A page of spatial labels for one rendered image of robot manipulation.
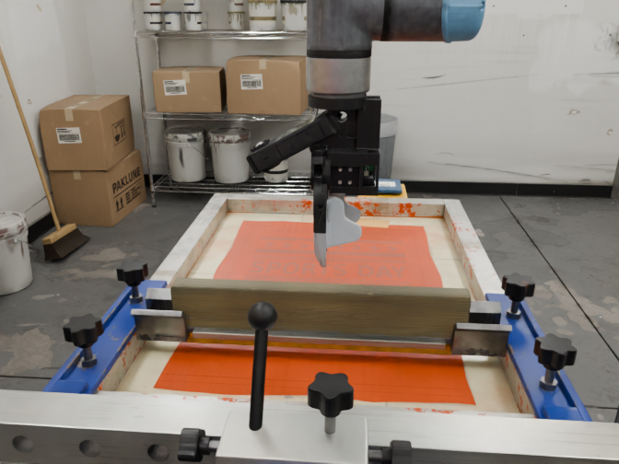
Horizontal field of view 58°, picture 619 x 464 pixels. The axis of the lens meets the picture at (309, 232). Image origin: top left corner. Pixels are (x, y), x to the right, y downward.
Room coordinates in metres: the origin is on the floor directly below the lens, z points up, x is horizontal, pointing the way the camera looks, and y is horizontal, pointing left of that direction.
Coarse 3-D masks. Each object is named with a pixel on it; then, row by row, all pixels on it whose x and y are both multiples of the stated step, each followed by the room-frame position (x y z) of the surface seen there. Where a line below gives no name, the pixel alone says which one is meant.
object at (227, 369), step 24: (240, 240) 1.08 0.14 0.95; (240, 264) 0.97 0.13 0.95; (192, 360) 0.66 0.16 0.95; (216, 360) 0.66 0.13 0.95; (240, 360) 0.66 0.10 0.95; (288, 360) 0.66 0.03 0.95; (312, 360) 0.66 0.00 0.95; (168, 384) 0.60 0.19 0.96; (192, 384) 0.60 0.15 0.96; (216, 384) 0.60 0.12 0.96; (240, 384) 0.60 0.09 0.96; (288, 384) 0.60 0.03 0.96
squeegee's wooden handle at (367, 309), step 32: (192, 288) 0.68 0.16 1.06; (224, 288) 0.68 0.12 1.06; (256, 288) 0.68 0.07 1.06; (288, 288) 0.67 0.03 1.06; (320, 288) 0.67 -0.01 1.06; (352, 288) 0.67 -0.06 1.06; (384, 288) 0.67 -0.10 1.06; (416, 288) 0.67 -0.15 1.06; (448, 288) 0.67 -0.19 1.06; (192, 320) 0.68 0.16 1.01; (224, 320) 0.68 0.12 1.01; (288, 320) 0.67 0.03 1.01; (320, 320) 0.67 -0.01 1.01; (352, 320) 0.66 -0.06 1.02; (384, 320) 0.66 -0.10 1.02; (416, 320) 0.65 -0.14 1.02; (448, 320) 0.65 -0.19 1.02
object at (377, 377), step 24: (408, 240) 1.08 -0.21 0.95; (408, 264) 0.97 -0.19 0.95; (432, 264) 0.97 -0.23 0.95; (336, 360) 0.66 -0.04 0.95; (360, 360) 0.66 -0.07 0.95; (384, 360) 0.66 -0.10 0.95; (408, 360) 0.66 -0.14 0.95; (432, 360) 0.66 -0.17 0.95; (456, 360) 0.66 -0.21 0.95; (360, 384) 0.60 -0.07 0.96; (384, 384) 0.60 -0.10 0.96; (408, 384) 0.60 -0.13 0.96; (432, 384) 0.60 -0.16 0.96; (456, 384) 0.60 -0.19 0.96
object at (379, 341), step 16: (208, 336) 0.66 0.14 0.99; (224, 336) 0.66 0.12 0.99; (240, 336) 0.66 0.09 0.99; (272, 336) 0.66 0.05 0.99; (288, 336) 0.66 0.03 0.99; (304, 336) 0.66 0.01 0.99; (320, 336) 0.66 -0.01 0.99; (336, 336) 0.66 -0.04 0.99; (352, 336) 0.66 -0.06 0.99; (368, 336) 0.66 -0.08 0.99; (384, 336) 0.66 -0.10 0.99; (400, 336) 0.66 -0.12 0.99
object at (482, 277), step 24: (216, 216) 1.15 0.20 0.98; (384, 216) 1.23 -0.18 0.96; (408, 216) 1.22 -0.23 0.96; (432, 216) 1.22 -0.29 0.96; (456, 216) 1.13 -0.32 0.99; (192, 240) 1.00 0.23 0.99; (456, 240) 1.04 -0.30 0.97; (168, 264) 0.89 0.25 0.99; (192, 264) 0.95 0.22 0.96; (480, 264) 0.89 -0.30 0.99; (168, 288) 0.82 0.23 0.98; (480, 288) 0.81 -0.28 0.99; (120, 360) 0.62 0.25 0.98; (504, 360) 0.64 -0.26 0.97; (360, 408) 0.52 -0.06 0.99; (384, 408) 0.52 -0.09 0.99; (408, 408) 0.52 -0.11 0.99; (528, 408) 0.53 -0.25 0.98
